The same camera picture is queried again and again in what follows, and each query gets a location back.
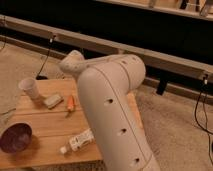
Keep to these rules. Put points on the clear plastic bottle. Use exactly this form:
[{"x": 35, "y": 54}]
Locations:
[{"x": 77, "y": 142}]

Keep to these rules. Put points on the wooden table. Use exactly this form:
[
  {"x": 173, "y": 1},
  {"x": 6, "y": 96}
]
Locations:
[{"x": 51, "y": 129}]

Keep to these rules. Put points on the white paper cup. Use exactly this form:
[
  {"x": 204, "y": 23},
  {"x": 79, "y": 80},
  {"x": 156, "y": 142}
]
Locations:
[{"x": 29, "y": 86}]

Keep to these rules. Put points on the metal rail frame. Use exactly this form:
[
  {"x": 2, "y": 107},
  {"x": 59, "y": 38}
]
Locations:
[{"x": 56, "y": 42}]

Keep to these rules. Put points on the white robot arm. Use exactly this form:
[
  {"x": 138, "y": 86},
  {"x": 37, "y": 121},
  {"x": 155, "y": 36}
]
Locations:
[{"x": 103, "y": 84}]

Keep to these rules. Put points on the orange carrot toy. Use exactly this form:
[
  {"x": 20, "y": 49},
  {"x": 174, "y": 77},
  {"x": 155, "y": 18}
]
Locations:
[{"x": 70, "y": 105}]

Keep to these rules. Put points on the dark purple bowl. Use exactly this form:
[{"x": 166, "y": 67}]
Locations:
[{"x": 16, "y": 138}]

